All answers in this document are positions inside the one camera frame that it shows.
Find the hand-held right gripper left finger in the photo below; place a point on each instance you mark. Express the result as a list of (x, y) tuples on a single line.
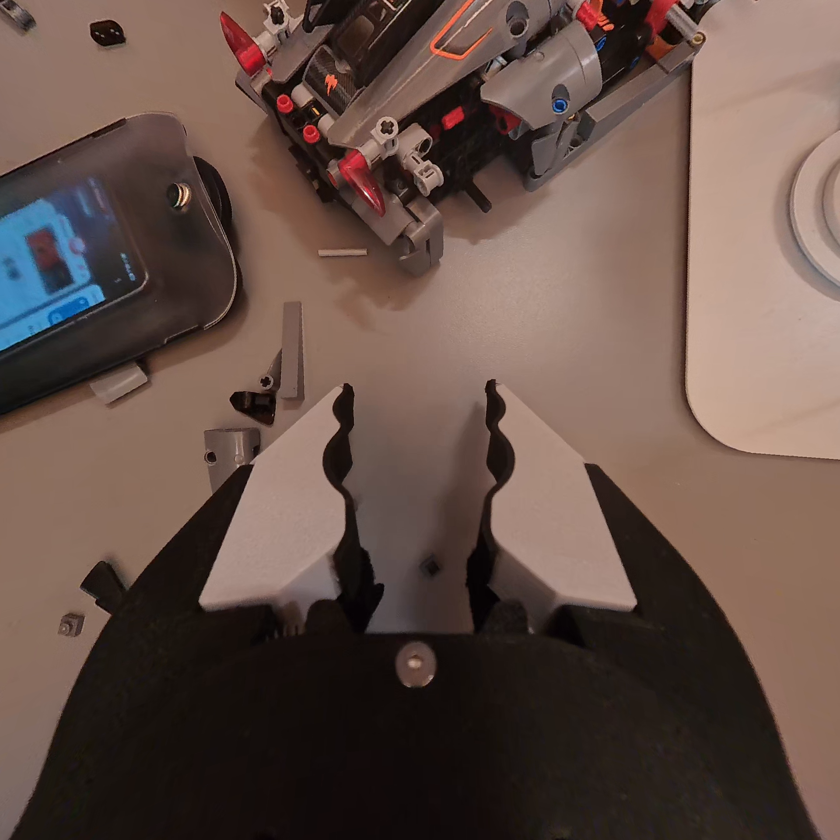
[(275, 531)]

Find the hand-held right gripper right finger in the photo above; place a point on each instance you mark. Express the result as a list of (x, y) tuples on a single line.
[(558, 531)]

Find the grey lego car model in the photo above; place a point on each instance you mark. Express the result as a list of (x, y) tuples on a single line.
[(420, 85)]

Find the dark grey lego beam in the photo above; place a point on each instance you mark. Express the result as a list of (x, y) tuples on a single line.
[(16, 14)]

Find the grey curved lego panel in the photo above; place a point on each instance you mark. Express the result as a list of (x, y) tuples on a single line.
[(226, 453)]

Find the small dark lego piece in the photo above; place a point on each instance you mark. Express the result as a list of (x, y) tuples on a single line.
[(429, 565)]

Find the black lego pin connector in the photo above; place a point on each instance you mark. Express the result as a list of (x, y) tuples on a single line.
[(105, 584)]

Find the light grey lego brick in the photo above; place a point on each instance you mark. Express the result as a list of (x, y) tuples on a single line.
[(118, 384)]

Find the small grey lego piece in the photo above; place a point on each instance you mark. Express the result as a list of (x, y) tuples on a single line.
[(71, 625)]

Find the light grey lego axle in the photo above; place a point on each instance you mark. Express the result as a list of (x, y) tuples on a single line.
[(341, 252)]

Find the white desk lamp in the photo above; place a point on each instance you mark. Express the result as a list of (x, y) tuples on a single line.
[(741, 262)]

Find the smartphone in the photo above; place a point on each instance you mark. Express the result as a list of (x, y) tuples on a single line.
[(59, 262)]

